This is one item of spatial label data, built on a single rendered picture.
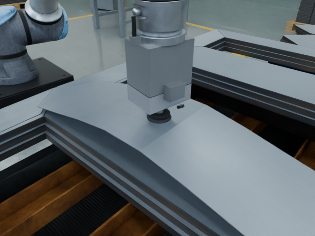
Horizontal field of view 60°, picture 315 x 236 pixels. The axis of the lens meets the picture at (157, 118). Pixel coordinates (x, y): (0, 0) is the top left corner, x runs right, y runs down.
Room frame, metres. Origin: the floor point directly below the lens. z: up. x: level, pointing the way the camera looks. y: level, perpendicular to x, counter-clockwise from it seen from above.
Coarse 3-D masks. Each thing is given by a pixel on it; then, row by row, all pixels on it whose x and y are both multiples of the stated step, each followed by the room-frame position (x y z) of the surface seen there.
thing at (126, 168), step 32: (288, 64) 0.90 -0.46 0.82; (256, 96) 0.64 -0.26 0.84; (288, 96) 0.59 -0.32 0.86; (32, 128) 0.48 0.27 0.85; (64, 128) 0.46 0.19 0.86; (96, 128) 0.46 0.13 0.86; (0, 160) 0.41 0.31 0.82; (96, 160) 0.38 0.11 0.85; (128, 160) 0.36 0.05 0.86; (128, 192) 0.31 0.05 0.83; (160, 192) 0.29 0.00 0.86; (160, 224) 0.26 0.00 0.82; (192, 224) 0.24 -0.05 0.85; (224, 224) 0.23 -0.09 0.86
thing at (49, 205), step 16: (192, 96) 0.89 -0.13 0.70; (48, 176) 0.46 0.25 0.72; (64, 176) 0.49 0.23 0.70; (80, 176) 0.50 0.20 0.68; (32, 192) 0.43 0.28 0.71; (48, 192) 0.45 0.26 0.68; (64, 192) 0.41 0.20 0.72; (80, 192) 0.43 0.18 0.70; (0, 208) 0.37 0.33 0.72; (16, 208) 0.39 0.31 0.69; (32, 208) 0.40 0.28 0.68; (48, 208) 0.38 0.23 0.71; (64, 208) 0.40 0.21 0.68; (0, 224) 0.36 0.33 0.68; (16, 224) 0.33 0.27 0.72; (32, 224) 0.35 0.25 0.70
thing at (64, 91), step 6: (78, 84) 0.64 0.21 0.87; (84, 84) 0.64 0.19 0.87; (90, 84) 0.63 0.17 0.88; (60, 90) 0.61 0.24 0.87; (66, 90) 0.61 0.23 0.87; (72, 90) 0.60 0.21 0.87; (48, 96) 0.58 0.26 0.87; (54, 96) 0.57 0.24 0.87; (60, 96) 0.57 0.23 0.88; (42, 102) 0.54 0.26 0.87; (48, 102) 0.54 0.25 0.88
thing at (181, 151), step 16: (208, 112) 0.42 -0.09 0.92; (176, 128) 0.37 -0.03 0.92; (192, 128) 0.37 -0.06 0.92; (208, 128) 0.38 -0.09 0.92; (224, 128) 0.38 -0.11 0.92; (240, 128) 0.38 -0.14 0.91; (160, 144) 0.33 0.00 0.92; (176, 144) 0.33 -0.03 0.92; (192, 144) 0.33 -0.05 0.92; (208, 144) 0.34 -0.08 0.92; (224, 144) 0.34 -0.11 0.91; (160, 160) 0.29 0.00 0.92; (176, 160) 0.30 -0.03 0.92; (192, 160) 0.30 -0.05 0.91; (176, 176) 0.27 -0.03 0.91
